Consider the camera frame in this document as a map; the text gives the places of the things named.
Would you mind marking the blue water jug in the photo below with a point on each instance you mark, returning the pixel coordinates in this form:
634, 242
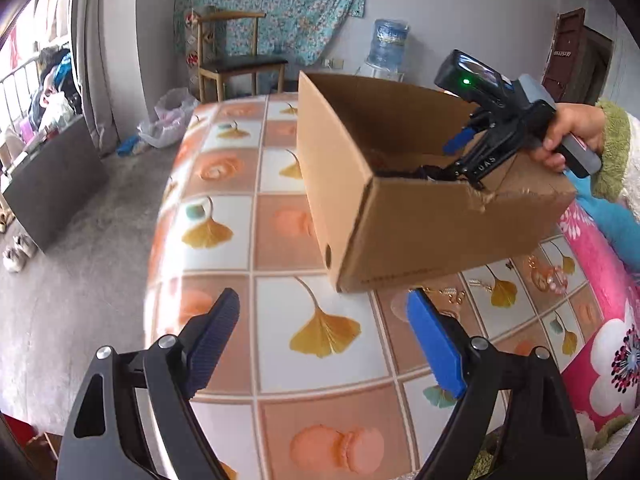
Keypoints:
388, 44

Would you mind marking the blue plush pillow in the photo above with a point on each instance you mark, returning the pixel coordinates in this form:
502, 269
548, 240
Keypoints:
614, 221

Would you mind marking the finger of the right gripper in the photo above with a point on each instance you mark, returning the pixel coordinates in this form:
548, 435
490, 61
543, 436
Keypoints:
459, 141

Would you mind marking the pile of clothes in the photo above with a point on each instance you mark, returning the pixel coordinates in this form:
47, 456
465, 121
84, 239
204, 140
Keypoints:
55, 75

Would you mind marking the dark grey cabinet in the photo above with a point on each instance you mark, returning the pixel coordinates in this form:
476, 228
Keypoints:
51, 184

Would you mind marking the white water dispenser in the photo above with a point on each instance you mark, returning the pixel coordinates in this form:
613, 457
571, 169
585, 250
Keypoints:
369, 70

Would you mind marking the grey curtain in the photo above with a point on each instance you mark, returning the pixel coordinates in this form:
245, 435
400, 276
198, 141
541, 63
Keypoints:
89, 74

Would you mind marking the pink floral blanket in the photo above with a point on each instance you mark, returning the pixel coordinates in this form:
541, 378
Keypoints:
603, 380

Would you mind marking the white plastic bag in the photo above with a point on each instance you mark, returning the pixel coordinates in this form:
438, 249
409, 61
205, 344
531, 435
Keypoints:
174, 111

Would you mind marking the patterned plastic tablecloth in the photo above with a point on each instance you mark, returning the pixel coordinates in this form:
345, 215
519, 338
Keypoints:
313, 384

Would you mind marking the brown cardboard box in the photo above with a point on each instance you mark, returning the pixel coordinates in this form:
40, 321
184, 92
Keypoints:
359, 143

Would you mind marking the white shoes pair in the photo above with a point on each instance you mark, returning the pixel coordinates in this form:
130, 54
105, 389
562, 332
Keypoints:
15, 256

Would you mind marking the metal balcony railing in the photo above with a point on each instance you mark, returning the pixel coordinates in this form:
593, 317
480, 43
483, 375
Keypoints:
20, 87

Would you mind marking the wooden chair black seat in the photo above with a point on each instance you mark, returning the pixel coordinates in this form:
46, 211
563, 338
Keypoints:
212, 64

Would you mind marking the dark brown door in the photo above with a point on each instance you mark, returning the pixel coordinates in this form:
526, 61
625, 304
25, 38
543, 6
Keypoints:
579, 60

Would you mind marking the teal floral hanging cloth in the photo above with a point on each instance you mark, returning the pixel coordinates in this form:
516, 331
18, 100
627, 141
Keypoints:
270, 5

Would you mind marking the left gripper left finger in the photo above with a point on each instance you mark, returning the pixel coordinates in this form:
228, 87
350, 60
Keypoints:
104, 437

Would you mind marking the gold hoop earring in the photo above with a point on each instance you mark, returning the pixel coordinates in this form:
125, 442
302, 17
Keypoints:
454, 295

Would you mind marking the green fuzzy sleeve forearm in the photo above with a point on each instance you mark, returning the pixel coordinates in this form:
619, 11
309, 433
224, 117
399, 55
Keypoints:
618, 179

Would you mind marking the person's right hand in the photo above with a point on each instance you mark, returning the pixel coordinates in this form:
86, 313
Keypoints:
584, 121

